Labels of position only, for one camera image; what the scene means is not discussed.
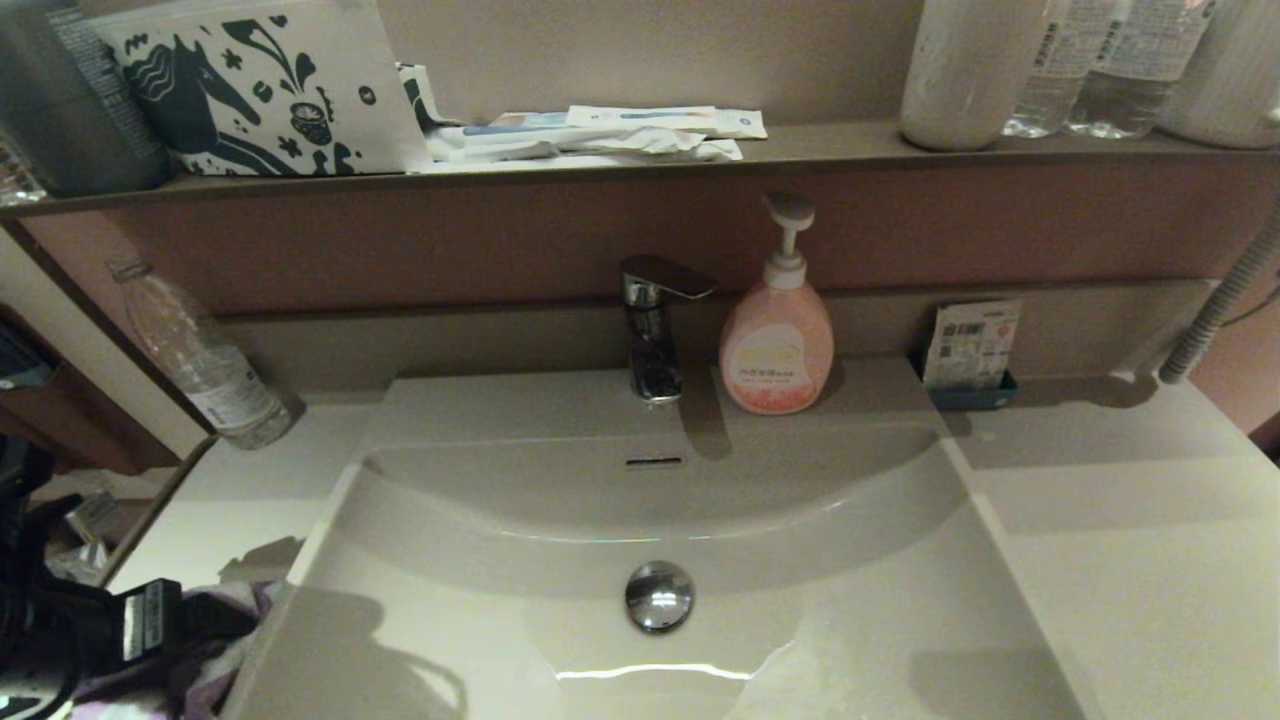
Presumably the clear drinking glass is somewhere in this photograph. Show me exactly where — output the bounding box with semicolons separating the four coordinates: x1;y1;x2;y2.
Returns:
0;130;46;206

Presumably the pink soap pump bottle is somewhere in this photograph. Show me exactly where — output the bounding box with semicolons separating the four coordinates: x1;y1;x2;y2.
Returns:
718;192;836;416

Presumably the clear labelled water bottle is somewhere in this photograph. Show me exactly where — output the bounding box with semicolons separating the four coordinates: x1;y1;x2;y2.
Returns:
1065;0;1219;139
1003;0;1104;139

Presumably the long white toiletry sachet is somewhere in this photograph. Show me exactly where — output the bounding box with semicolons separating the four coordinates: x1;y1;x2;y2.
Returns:
566;104;769;139

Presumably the white ribbed container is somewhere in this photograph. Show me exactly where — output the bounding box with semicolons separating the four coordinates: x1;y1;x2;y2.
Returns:
1158;0;1280;151

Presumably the crumpled white toiletry packet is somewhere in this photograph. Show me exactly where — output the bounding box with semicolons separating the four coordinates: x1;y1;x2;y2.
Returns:
430;126;746;165

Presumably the purple white striped cloth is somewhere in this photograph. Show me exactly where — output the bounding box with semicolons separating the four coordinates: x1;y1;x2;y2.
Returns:
70;578;286;720

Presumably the small blue tray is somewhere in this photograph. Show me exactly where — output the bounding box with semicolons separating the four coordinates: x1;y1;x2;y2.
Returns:
915;350;1019;413

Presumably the brown wall shelf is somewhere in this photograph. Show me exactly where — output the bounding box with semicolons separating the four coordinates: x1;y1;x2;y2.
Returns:
0;120;1280;221

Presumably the grey corrugated hose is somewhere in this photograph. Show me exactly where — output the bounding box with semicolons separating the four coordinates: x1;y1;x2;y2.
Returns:
1158;210;1280;386

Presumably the horse print pouch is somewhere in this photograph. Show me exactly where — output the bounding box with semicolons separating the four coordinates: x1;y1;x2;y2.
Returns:
88;0;433;177

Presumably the white ceramic jar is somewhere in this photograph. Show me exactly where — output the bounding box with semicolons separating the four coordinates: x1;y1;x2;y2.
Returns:
898;0;1049;153

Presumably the small dark print pouch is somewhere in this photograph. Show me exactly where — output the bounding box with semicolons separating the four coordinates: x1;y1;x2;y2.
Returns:
398;62;466;131

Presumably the chrome drain stopper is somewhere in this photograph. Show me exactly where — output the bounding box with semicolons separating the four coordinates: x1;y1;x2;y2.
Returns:
625;560;695;634

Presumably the chrome lever faucet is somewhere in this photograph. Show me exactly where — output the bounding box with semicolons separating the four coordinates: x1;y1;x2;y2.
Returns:
620;253;721;404

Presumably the white ceramic sink basin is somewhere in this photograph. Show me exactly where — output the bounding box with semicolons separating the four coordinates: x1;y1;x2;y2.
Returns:
222;372;1091;720

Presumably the grey cylindrical container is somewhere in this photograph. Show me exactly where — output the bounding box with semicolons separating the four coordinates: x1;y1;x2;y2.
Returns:
0;0;173;197

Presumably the blue striped toiletry sachet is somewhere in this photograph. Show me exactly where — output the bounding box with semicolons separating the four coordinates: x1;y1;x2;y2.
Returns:
465;112;576;137

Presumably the clear plastic water bottle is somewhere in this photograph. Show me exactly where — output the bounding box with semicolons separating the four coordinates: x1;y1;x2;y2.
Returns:
105;258;298;449

